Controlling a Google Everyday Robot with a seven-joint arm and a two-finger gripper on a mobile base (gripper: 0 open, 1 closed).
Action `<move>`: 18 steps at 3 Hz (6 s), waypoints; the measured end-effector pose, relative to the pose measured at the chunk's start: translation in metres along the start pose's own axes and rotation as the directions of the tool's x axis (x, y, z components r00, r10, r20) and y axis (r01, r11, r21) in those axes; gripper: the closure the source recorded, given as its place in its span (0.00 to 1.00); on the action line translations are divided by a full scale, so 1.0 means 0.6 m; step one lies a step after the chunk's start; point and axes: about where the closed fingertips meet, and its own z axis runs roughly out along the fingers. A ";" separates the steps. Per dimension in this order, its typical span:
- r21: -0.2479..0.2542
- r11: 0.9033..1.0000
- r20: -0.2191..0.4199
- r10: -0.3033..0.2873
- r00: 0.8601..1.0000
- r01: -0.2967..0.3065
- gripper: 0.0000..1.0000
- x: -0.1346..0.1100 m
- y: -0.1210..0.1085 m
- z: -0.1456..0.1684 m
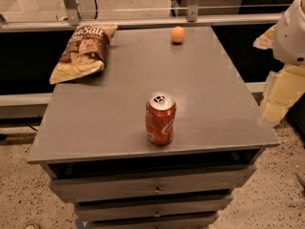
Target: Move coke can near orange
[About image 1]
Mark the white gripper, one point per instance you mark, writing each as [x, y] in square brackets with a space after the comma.
[292, 38]

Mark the red coke can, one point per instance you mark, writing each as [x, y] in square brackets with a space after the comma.
[160, 115]

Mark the orange fruit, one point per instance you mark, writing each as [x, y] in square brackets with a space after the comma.
[177, 35]

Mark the bottom grey drawer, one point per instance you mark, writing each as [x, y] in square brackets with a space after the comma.
[165, 222]

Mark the grey drawer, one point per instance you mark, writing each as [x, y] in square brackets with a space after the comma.
[165, 222]
[152, 184]
[153, 208]

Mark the brown sea salt chip bag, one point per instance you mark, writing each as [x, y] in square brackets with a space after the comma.
[86, 53]

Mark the grey drawer cabinet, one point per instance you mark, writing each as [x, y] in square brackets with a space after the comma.
[97, 127]

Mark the middle grey drawer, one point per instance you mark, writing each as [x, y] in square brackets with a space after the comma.
[153, 208]

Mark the top grey drawer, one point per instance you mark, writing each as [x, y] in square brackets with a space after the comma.
[152, 184]

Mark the metal railing frame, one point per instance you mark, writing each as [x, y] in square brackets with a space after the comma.
[65, 15]

